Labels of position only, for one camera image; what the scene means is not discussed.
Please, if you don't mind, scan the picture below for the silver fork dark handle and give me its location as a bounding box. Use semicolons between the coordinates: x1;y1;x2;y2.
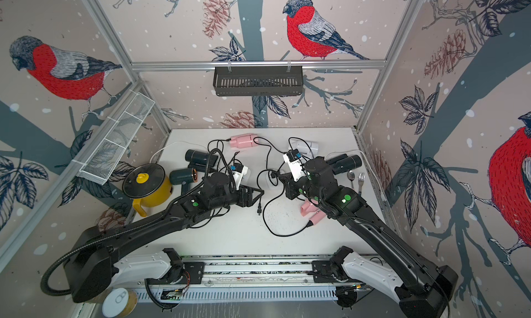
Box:
358;172;366;196

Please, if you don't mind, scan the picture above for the black cord of small dryer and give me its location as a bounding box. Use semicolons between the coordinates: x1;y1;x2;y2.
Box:
207;147;248;182

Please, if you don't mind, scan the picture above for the yellow pot with glass lid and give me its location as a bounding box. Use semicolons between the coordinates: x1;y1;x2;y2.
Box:
123;163;173;217

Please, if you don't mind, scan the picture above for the white wire basket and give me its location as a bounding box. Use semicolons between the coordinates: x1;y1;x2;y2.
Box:
77;92;155;185

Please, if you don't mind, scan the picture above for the black cord of long dryer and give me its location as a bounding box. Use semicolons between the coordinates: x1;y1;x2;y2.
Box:
190;205;231;230

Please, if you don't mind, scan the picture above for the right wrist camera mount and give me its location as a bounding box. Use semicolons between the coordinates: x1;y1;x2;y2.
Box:
283;149;305;182

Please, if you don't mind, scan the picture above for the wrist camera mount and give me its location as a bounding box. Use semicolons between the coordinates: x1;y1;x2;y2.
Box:
283;149;305;182
230;163;249;190

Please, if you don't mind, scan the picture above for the black cord of pink dryer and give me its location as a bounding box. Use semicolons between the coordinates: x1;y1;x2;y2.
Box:
207;138;233;170

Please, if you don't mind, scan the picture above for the white folding hair dryer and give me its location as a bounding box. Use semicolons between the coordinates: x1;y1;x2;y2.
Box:
290;138;319;158

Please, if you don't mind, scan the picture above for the black hanging wall basket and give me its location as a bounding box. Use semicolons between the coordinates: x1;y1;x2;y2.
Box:
213;66;304;97

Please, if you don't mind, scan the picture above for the black cord of white dryer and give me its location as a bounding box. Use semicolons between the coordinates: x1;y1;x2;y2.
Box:
254;136;291;186

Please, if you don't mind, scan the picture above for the white lidded tin can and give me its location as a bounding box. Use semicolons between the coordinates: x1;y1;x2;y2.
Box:
102;288;138;317

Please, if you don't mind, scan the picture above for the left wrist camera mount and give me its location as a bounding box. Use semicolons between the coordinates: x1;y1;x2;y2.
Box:
230;163;249;190

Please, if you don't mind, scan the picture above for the dark green folding hair dryer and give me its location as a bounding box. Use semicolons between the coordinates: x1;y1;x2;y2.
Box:
326;153;362;175

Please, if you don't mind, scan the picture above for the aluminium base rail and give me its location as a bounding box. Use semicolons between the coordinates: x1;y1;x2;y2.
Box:
126;254;372;305

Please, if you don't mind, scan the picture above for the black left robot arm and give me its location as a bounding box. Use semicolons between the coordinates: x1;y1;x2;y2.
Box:
40;172;264;303

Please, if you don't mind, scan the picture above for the green copper long hair dryer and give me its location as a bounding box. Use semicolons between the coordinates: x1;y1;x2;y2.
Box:
169;168;198;195

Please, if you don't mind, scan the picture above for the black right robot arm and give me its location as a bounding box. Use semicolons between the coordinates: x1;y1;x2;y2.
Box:
278;152;458;317

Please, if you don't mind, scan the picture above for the pink folding hair dryer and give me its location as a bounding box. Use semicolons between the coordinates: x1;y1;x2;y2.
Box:
230;134;257;149

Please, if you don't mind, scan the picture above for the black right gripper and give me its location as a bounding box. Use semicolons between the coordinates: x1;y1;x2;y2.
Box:
278;169;326;203

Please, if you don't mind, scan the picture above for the dark green small hair dryer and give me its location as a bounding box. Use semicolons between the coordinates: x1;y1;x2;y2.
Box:
185;149;218;173

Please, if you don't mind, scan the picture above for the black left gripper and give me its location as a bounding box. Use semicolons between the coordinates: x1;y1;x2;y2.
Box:
209;183;266;212

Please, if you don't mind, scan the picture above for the silver spoon pink handle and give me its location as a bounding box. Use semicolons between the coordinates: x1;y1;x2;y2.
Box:
347;170;357;189

